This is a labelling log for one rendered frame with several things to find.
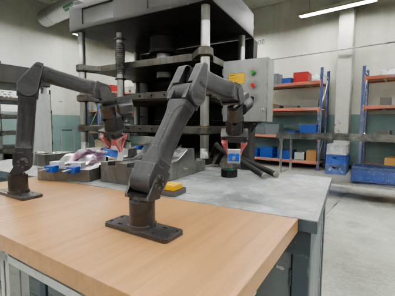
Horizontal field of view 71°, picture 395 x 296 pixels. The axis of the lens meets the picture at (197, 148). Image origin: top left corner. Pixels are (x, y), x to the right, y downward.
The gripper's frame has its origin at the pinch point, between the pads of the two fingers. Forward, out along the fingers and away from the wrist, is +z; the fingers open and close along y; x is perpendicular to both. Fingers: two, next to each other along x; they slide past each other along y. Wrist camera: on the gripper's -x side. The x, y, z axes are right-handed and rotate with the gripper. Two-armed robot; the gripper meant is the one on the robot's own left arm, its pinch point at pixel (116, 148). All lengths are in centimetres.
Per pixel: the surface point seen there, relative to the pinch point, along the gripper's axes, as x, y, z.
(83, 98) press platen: -72, 112, 9
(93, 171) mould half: 6.7, 9.8, 10.2
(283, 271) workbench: 10, -76, 22
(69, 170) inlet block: 15.0, 13.6, 5.9
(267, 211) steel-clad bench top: 8, -69, 3
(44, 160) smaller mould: -2, 66, 22
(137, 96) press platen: -82, 61, 5
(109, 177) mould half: 6.4, 0.7, 11.0
